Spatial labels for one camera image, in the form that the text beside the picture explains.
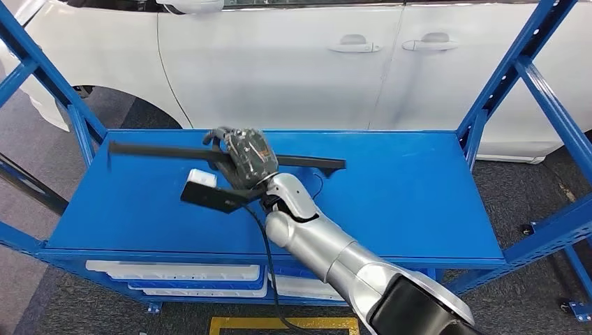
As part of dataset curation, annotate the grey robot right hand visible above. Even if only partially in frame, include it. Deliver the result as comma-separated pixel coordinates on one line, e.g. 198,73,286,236
203,127,280,191

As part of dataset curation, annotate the black plastic plate bracket part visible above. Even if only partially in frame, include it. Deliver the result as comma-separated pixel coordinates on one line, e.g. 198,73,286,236
107,140,347,179

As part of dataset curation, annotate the white car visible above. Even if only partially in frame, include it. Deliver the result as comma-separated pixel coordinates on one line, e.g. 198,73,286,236
0,0,592,165

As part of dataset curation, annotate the yellow floor tape square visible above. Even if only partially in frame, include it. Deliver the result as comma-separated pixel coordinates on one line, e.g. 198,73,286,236
209,316,360,335

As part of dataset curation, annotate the dark metal bar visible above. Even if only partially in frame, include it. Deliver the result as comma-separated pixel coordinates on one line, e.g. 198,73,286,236
0,152,69,216

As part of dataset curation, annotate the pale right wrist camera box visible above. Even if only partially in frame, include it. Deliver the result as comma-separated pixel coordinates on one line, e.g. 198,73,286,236
187,168,219,189

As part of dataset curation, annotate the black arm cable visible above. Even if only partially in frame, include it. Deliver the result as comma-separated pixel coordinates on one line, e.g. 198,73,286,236
242,205,316,335

